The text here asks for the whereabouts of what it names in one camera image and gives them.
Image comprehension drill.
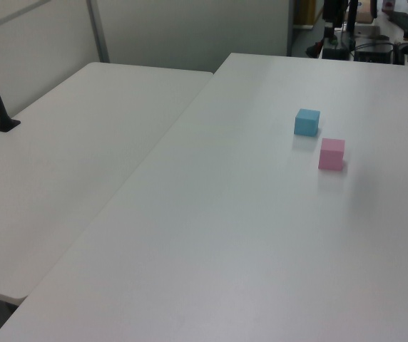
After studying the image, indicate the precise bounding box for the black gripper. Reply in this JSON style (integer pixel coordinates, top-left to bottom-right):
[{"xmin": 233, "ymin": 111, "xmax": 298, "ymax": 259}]
[{"xmin": 323, "ymin": 0, "xmax": 347, "ymax": 40}]

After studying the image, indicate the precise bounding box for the blue cube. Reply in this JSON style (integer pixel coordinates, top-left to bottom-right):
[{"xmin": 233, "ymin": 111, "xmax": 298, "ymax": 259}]
[{"xmin": 293, "ymin": 108, "xmax": 321, "ymax": 137}]

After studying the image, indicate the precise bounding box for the pink cube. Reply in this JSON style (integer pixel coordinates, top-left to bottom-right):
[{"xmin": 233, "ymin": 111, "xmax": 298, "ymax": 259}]
[{"xmin": 317, "ymin": 138, "xmax": 346, "ymax": 171}]

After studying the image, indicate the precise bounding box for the yellow board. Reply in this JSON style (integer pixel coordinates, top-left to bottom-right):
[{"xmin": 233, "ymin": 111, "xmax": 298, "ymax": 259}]
[{"xmin": 293, "ymin": 0, "xmax": 317, "ymax": 26}]

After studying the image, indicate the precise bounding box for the brown cardboard box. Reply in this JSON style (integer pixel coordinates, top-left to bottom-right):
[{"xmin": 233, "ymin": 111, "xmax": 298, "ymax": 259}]
[{"xmin": 353, "ymin": 0, "xmax": 379, "ymax": 24}]

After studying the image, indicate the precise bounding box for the black control box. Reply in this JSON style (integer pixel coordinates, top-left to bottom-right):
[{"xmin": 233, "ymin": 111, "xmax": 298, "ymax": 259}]
[{"xmin": 354, "ymin": 42, "xmax": 404, "ymax": 66}]

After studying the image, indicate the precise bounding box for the grey metal partition post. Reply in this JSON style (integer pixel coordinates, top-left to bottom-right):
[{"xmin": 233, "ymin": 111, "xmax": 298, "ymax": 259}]
[{"xmin": 285, "ymin": 0, "xmax": 296, "ymax": 57}]

